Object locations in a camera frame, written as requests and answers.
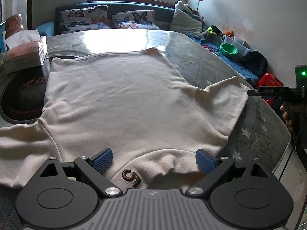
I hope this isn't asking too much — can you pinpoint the cream sweatshirt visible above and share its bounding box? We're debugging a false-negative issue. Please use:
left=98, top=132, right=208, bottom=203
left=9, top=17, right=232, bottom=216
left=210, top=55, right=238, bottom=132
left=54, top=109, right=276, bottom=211
left=0, top=46, right=250, bottom=192

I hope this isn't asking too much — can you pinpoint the pile of dark clothes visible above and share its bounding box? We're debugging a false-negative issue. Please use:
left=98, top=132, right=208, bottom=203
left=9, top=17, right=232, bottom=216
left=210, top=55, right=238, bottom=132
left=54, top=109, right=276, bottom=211
left=239, top=51, right=268, bottom=78

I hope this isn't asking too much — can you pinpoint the person right hand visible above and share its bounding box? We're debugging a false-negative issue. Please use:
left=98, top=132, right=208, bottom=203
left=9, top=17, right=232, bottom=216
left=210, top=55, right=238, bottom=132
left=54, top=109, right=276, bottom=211
left=281, top=105, right=293, bottom=133

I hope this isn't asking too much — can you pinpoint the clear plastic bin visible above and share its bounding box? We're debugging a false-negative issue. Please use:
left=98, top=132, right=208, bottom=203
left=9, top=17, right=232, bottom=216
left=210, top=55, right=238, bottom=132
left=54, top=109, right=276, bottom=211
left=224, top=35, right=252, bottom=56

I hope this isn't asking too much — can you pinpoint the green plastic bowl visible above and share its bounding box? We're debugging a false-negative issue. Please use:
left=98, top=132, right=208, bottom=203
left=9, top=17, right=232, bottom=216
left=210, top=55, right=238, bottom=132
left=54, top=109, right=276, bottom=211
left=220, top=43, right=239, bottom=58

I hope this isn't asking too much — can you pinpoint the black induction cooktop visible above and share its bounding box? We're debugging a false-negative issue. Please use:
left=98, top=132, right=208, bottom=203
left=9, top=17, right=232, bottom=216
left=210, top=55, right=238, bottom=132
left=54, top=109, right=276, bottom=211
left=1, top=56, right=54, bottom=127

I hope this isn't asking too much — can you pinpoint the green black toy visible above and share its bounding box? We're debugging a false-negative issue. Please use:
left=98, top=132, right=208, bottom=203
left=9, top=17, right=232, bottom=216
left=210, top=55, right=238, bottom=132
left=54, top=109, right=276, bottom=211
left=203, top=25, right=222, bottom=39

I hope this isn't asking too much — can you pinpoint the tissue box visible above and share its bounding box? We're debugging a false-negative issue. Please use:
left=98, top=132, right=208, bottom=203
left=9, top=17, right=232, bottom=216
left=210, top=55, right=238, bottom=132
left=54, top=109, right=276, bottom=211
left=3, top=30, right=47, bottom=73

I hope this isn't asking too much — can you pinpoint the grey cushion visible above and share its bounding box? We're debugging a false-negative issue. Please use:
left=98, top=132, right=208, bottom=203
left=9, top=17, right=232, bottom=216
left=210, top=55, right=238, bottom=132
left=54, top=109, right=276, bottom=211
left=169, top=9, right=205, bottom=39

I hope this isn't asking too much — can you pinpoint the left butterfly pillow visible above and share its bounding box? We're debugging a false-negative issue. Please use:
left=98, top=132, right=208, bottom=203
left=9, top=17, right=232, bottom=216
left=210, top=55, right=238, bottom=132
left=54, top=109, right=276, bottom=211
left=57, top=5, right=111, bottom=34

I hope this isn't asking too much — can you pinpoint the butterfly pillow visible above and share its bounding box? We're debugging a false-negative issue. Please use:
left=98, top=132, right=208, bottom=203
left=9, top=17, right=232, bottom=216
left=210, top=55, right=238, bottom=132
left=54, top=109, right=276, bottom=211
left=112, top=10, right=160, bottom=30
left=57, top=5, right=111, bottom=34

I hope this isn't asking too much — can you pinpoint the right butterfly pillow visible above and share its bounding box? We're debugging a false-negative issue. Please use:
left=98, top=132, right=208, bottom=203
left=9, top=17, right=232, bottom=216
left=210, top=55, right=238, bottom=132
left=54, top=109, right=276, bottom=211
left=112, top=10, right=160, bottom=30

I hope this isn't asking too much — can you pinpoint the blue sofa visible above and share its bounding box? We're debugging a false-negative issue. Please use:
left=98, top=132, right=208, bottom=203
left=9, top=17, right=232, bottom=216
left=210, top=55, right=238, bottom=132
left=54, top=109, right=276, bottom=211
left=36, top=1, right=259, bottom=86

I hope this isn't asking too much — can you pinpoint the blue white storage box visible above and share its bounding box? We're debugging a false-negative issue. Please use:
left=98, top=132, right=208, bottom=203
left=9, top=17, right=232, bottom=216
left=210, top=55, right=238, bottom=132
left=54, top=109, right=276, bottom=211
left=0, top=22, right=6, bottom=53

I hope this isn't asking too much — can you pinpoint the pink water bottle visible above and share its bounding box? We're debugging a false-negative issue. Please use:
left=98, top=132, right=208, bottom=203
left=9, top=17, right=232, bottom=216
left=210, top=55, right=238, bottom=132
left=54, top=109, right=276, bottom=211
left=5, top=14, right=24, bottom=39

